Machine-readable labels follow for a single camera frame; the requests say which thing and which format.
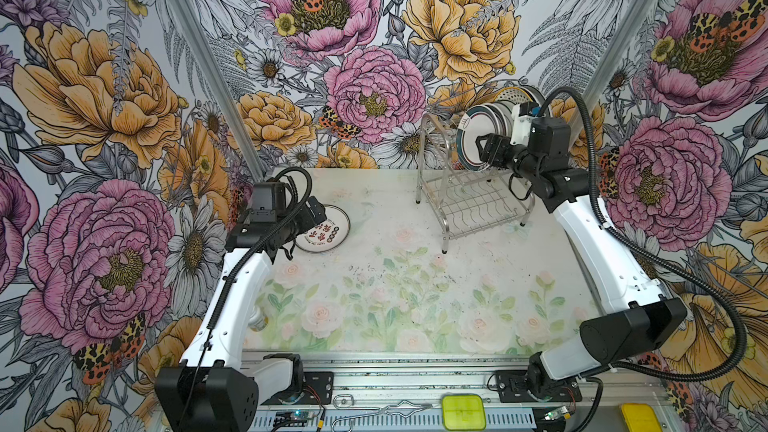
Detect small circuit board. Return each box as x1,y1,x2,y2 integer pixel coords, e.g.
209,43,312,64
272,410,320,431

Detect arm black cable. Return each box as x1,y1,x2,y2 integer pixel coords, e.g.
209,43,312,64
173,166,314,421
539,85,748,383

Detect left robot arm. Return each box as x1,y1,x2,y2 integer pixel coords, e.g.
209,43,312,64
154,179,326,431

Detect white plate green rim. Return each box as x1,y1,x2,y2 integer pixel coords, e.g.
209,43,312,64
456,103,510,171

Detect small white bottle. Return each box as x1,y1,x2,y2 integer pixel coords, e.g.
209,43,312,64
248,307,269,332

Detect aluminium front rail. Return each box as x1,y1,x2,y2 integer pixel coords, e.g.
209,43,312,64
242,351,684,431

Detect green square button box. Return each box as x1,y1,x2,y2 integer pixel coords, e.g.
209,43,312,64
441,394,487,432

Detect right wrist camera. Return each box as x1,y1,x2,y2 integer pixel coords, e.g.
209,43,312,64
510,102,540,146

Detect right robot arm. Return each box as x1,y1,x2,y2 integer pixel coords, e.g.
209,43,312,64
475,116,686,399

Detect metal wire hook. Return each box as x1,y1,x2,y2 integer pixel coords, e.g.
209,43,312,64
331,400,433,431

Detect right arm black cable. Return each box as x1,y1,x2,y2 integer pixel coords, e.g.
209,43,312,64
539,85,748,383

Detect yellow patterned plate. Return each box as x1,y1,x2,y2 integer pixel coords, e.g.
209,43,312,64
495,85,544,106

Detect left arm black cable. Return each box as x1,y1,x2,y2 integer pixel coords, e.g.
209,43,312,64
173,166,314,421

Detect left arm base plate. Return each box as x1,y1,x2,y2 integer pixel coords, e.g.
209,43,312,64
264,371,334,406

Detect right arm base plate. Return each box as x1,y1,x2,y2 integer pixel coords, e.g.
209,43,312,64
487,370,583,403

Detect yellow box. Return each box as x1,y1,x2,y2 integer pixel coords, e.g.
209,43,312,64
620,403,663,432

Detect metal wire dish rack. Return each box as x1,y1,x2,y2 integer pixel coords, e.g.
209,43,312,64
415,113,535,254

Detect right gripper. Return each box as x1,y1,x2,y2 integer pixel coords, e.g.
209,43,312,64
476,131,544,181

